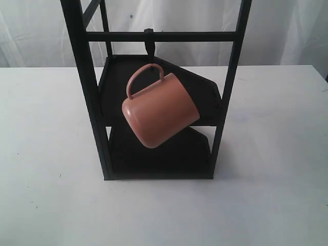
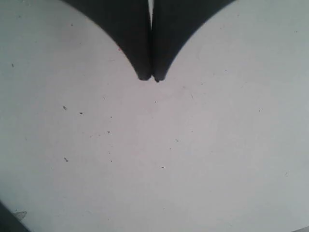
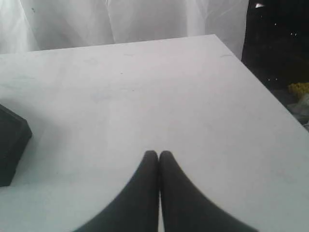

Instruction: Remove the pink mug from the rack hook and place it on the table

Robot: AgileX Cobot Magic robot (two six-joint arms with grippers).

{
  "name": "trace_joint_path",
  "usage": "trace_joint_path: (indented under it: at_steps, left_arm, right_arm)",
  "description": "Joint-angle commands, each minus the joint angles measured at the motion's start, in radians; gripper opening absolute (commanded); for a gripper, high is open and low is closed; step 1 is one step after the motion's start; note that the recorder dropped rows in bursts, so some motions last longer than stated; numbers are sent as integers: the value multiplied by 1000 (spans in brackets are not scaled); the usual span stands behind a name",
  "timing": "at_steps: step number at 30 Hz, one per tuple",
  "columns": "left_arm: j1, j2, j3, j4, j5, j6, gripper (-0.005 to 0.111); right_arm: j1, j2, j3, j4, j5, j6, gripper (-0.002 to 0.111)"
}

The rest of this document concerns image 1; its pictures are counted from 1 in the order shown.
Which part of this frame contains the pink ceramic mug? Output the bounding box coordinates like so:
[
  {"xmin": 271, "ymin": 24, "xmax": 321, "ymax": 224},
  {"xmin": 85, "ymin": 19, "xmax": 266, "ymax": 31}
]
[{"xmin": 121, "ymin": 64, "xmax": 200, "ymax": 149}]

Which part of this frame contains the black metal shelf rack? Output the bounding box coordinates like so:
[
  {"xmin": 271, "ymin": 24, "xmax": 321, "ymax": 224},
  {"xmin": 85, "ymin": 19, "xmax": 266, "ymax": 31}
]
[{"xmin": 61, "ymin": 1, "xmax": 252, "ymax": 180}]

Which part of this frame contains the white backdrop curtain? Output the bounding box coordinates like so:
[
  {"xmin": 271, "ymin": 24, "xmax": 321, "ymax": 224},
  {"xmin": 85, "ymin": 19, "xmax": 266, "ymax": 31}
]
[{"xmin": 1, "ymin": 1, "xmax": 327, "ymax": 74}]

